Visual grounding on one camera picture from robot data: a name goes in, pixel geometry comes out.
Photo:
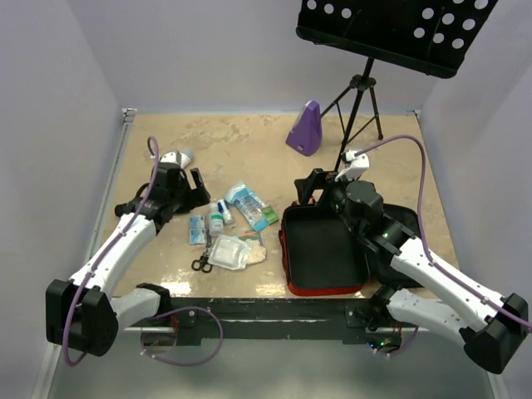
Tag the red black medicine kit case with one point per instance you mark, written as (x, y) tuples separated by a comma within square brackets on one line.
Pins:
[(320, 258)]

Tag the white microphone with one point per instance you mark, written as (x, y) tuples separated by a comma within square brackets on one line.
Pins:
[(183, 157)]

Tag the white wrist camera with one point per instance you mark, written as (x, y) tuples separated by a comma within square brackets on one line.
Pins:
[(176, 158), (355, 164)]

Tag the white green medicine bottle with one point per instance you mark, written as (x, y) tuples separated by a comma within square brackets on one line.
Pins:
[(215, 220)]

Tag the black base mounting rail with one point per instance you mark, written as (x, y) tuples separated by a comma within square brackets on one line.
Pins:
[(347, 320)]

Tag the black music stand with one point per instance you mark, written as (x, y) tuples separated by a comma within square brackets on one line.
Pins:
[(430, 37)]

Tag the black handled scissors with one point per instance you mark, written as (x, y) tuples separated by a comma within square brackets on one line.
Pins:
[(202, 263)]

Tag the white gauze packet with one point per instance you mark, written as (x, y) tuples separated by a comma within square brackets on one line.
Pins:
[(230, 253)]

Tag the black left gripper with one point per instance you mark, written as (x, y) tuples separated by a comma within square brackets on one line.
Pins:
[(197, 198)]

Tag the purple metronome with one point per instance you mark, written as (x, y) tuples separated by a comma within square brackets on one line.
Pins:
[(305, 136)]

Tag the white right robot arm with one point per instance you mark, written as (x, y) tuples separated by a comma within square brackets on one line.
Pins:
[(421, 288)]

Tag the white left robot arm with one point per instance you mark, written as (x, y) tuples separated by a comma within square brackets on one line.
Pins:
[(82, 313)]

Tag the blue wipe sachets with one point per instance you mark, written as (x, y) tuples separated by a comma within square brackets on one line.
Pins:
[(197, 232)]

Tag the beige bandage pack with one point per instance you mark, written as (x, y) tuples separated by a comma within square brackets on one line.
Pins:
[(258, 252)]

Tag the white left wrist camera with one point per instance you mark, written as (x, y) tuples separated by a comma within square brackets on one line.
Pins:
[(176, 158)]

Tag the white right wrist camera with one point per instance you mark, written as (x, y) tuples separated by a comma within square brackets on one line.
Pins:
[(355, 164)]

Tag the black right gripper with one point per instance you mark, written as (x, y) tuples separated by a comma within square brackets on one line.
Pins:
[(306, 187)]

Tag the blue clear plastic pouch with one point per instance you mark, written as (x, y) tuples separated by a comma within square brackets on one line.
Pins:
[(248, 204)]

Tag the green small box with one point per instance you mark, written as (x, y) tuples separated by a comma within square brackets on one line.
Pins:
[(270, 215)]

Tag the small white blue tube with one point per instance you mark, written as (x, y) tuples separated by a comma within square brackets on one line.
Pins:
[(226, 214)]

